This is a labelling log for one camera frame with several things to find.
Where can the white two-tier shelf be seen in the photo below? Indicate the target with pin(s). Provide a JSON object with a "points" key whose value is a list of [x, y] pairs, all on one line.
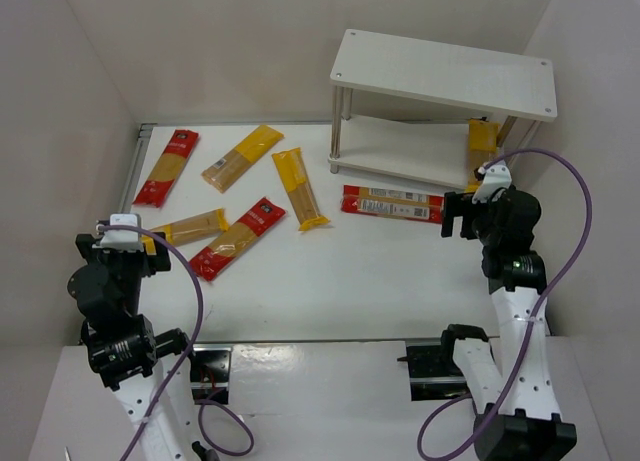
{"points": [[401, 106]]}

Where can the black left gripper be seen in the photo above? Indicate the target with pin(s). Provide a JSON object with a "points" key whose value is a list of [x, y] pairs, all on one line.
{"points": [[157, 256]]}

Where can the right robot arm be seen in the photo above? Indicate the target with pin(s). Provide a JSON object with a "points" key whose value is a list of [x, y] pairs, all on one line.
{"points": [[517, 416]]}

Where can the red spaghetti bag near shelf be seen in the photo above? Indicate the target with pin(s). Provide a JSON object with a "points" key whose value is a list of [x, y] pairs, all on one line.
{"points": [[392, 204]]}

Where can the yellow Pastatime bag left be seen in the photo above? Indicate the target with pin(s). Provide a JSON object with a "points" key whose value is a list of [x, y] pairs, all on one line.
{"points": [[195, 228]]}

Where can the yellow spaghetti bag centre upright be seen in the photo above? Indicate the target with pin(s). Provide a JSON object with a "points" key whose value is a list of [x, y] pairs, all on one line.
{"points": [[294, 177]]}

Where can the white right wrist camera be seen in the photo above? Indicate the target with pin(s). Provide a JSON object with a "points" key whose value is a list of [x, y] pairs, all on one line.
{"points": [[492, 179]]}

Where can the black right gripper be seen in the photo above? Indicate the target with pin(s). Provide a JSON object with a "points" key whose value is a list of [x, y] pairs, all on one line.
{"points": [[467, 216]]}

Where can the red spaghetti bag centre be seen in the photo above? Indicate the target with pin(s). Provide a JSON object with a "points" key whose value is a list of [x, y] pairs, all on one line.
{"points": [[241, 235]]}

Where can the aluminium table edge rail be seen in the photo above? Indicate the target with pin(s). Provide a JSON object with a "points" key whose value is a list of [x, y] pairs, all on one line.
{"points": [[135, 166]]}

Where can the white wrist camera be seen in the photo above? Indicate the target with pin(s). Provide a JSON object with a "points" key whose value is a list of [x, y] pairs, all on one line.
{"points": [[492, 179], [120, 232]]}

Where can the yellow Pastatime bag front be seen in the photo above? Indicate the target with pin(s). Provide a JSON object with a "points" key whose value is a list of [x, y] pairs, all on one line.
{"points": [[481, 148]]}

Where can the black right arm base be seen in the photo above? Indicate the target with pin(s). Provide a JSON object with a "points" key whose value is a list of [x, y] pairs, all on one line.
{"points": [[430, 377]]}

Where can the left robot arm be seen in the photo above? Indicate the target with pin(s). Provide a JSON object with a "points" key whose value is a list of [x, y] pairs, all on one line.
{"points": [[148, 373]]}

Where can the red spaghetti bag far left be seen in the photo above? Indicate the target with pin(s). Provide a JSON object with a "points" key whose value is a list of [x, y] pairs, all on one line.
{"points": [[167, 169]]}

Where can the yellow pastatime bag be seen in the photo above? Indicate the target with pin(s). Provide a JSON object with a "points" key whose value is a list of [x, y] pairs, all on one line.
{"points": [[481, 148], [195, 228]]}

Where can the yellow spaghetti bag with barcode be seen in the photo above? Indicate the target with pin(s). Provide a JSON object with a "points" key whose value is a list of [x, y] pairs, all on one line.
{"points": [[228, 169]]}

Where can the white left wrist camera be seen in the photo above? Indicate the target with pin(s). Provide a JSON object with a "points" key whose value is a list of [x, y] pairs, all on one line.
{"points": [[120, 232]]}

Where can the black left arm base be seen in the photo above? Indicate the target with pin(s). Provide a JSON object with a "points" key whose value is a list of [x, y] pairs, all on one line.
{"points": [[210, 372]]}

